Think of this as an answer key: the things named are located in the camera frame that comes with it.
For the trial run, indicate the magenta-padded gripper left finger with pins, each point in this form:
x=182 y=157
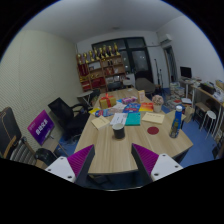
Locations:
x=63 y=166

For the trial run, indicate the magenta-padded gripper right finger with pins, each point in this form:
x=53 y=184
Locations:
x=163 y=166

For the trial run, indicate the blue drink bottle white cap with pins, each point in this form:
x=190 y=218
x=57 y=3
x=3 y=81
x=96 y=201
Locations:
x=175 y=125

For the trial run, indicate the flat round red coaster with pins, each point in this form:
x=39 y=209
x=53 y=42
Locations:
x=153 y=130

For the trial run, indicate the purple sign board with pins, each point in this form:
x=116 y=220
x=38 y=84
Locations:
x=40 y=126

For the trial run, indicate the black office chair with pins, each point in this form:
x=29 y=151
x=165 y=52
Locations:
x=65 y=115

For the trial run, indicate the small light wooden side table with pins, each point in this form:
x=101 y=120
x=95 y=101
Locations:
x=170 y=114

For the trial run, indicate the teal book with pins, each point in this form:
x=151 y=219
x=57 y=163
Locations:
x=133 y=119

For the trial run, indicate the black mug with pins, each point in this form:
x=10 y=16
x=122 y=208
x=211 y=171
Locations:
x=118 y=131

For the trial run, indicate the small beige envelope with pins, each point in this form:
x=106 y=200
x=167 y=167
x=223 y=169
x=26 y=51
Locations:
x=100 y=122

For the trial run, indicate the orange book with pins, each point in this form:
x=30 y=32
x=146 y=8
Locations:
x=146 y=107

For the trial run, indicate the black and brown chair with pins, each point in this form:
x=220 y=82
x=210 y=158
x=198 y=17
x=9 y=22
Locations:
x=10 y=133

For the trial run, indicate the white paper booklet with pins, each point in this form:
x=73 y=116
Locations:
x=118 y=119

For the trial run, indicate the blue printed book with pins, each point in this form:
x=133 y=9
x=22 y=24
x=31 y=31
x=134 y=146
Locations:
x=131 y=108

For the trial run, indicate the potted pink flowers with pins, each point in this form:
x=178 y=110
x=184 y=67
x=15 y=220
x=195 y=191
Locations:
x=157 y=100

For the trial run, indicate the white round stool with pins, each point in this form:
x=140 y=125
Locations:
x=210 y=115

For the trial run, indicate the brown wooden stool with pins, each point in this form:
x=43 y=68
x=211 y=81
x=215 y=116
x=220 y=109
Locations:
x=202 y=106

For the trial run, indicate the pile of books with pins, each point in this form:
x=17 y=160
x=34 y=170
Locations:
x=176 y=95

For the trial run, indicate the standing yellow card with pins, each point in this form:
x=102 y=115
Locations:
x=141 y=96

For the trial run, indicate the pink box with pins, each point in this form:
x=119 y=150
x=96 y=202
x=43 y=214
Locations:
x=129 y=100

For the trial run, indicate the small white folding table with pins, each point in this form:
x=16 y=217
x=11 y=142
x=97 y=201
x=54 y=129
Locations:
x=85 y=94

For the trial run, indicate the yellow gift box red ribbon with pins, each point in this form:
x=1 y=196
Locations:
x=107 y=102

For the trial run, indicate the grey armchair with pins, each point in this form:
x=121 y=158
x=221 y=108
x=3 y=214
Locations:
x=145 y=85

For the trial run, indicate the cluttered wooden desk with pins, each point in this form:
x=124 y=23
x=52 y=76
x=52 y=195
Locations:
x=208 y=91

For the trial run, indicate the black tripod stand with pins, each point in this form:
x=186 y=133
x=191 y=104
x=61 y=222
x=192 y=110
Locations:
x=156 y=71

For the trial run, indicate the black computer monitor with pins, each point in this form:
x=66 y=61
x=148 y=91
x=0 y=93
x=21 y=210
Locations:
x=186 y=72

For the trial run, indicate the wooden shelf unit with trophies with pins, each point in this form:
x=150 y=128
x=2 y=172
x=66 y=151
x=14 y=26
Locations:
x=100 y=71

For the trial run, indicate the black framed glass door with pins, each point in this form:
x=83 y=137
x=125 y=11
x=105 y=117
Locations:
x=138 y=60

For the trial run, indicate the white air conditioner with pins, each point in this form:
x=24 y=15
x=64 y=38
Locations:
x=165 y=39

